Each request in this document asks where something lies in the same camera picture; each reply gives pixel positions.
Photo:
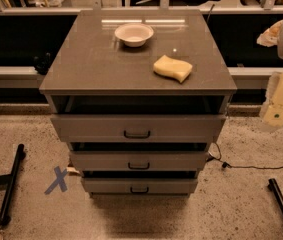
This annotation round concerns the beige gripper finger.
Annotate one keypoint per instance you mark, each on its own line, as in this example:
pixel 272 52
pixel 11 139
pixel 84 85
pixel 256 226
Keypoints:
pixel 270 36
pixel 271 111

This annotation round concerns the grey top drawer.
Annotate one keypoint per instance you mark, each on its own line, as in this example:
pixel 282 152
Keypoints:
pixel 138 128

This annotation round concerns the grey drawer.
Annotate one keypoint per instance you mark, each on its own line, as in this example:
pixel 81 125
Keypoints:
pixel 138 160
pixel 139 186
pixel 138 128

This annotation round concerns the grey drawer cabinet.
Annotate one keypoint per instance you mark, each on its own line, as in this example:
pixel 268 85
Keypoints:
pixel 95 73

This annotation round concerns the grey middle drawer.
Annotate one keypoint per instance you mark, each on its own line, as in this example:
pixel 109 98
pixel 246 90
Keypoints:
pixel 138 160

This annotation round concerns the grey bottom drawer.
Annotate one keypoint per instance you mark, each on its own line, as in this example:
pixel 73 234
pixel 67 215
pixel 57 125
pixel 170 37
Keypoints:
pixel 139 186

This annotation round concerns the yellow sponge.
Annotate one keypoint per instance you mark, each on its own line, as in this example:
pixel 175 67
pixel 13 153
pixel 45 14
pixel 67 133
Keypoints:
pixel 172 68

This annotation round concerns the white paper bowl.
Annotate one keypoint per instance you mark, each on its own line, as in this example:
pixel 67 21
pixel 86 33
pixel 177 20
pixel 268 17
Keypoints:
pixel 134 34

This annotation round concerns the blue tape cross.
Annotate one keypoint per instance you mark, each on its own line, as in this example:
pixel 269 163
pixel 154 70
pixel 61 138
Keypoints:
pixel 59 181

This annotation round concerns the black stand leg left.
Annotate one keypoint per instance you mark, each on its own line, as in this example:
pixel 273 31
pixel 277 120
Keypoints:
pixel 7 183

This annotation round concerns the black clamp on rail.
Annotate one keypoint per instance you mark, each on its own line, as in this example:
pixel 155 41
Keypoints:
pixel 42 64

